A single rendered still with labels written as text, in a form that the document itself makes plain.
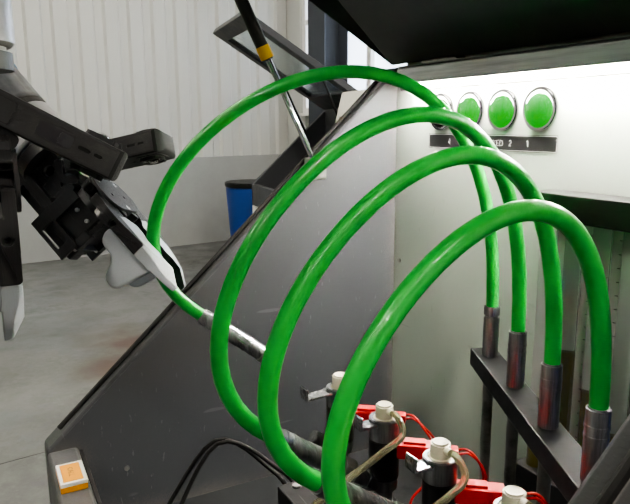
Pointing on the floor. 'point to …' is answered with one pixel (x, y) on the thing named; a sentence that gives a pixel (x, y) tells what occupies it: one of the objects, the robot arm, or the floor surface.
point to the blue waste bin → (239, 202)
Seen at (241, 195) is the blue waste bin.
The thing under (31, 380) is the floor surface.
